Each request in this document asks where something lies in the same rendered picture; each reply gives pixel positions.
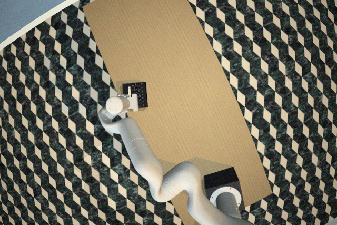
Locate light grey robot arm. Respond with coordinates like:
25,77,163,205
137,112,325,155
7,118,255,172
98,94,253,225

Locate black lighting desk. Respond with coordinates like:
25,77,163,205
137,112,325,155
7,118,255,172
122,82,148,108

